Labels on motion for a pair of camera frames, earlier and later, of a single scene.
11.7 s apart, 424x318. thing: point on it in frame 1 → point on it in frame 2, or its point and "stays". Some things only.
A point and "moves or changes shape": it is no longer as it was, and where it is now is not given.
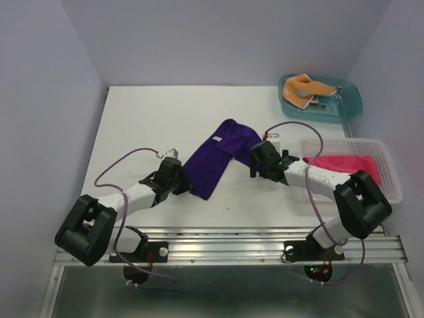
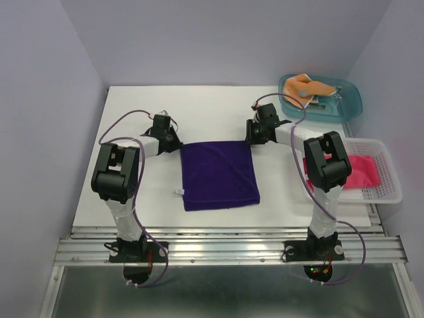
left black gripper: [185, 184] → [177, 145]
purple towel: [207, 167] moves or changes shape
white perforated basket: [388, 180] stays
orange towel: [301, 91] stays
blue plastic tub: [343, 106] stays
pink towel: [346, 164] stays
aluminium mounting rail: [264, 246] stays
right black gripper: [253, 166] → [250, 138]
